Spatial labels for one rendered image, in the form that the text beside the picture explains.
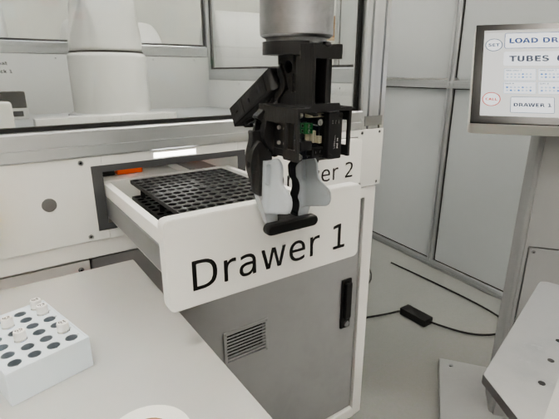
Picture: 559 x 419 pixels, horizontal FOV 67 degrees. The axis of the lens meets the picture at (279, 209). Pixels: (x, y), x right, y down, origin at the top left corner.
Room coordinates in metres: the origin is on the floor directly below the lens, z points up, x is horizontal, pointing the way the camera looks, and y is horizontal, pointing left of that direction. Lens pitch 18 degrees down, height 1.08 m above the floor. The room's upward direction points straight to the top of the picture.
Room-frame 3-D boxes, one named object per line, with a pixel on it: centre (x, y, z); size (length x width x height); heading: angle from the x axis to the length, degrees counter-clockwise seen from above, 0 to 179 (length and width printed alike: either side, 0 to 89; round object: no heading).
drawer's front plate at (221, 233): (0.51, 0.01, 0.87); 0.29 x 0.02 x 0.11; 125
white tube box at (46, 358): (0.41, 0.28, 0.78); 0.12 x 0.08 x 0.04; 49
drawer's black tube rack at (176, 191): (0.67, 0.12, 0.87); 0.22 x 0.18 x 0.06; 35
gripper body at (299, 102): (0.47, -0.02, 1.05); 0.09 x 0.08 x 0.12; 35
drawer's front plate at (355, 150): (0.94, -0.07, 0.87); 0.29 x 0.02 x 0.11; 125
